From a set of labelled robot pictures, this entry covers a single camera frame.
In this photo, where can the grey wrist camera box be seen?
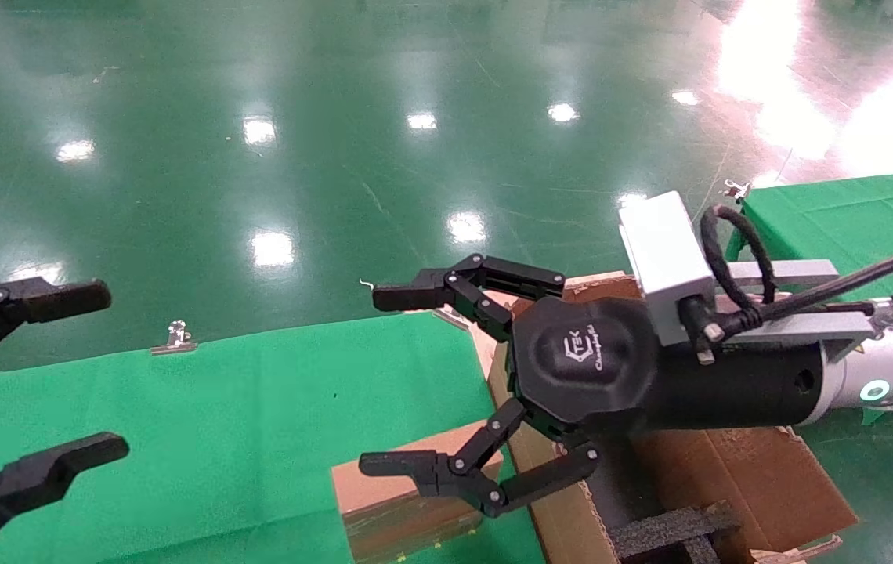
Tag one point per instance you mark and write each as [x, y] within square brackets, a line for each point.
[666, 258]

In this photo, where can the green cloth with hanging corner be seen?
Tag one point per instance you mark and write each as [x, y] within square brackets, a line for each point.
[846, 219]

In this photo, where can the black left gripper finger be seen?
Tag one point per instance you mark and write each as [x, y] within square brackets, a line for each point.
[39, 474]
[55, 299]

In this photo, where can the small brown cardboard box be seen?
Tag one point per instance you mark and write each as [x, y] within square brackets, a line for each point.
[392, 509]

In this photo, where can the silver metal binder clip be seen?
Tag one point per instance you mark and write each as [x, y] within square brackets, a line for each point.
[735, 189]
[175, 341]
[450, 317]

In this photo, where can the large open cardboard carton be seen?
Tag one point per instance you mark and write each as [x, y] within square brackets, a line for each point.
[768, 486]

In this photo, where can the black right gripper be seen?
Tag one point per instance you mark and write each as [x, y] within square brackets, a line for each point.
[587, 360]

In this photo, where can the black foam insert block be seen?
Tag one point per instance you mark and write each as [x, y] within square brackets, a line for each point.
[674, 533]

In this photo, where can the large green table cloth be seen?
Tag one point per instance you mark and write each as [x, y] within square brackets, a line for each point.
[219, 439]

